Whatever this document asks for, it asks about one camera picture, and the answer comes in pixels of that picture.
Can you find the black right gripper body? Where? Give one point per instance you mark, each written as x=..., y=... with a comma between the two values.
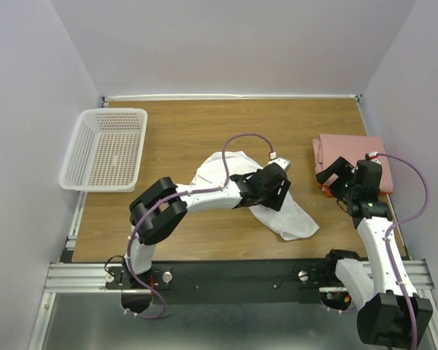
x=336, y=179

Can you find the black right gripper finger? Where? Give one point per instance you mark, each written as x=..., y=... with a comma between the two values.
x=337, y=186
x=340, y=168

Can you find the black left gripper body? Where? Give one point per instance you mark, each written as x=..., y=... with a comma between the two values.
x=281, y=193

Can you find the white t shirt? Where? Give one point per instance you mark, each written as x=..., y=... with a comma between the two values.
x=290, y=223

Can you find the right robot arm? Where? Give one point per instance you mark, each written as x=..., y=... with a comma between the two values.
x=391, y=313

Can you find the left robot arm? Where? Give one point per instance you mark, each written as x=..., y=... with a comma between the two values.
x=156, y=213

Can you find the red folded t shirt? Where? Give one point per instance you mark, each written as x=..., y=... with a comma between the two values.
x=325, y=189

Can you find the pink folded t shirt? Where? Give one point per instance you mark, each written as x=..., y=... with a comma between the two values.
x=328, y=147

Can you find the white plastic basket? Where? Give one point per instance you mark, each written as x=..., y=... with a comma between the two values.
x=105, y=151

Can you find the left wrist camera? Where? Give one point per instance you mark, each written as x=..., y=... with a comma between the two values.
x=282, y=162

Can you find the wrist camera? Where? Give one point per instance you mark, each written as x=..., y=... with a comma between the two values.
x=373, y=157
x=282, y=162

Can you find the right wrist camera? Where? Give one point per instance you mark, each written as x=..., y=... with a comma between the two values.
x=373, y=157

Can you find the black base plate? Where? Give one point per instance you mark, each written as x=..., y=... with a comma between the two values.
x=229, y=282

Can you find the aluminium frame rail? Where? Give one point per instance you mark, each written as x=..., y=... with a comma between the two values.
x=90, y=277

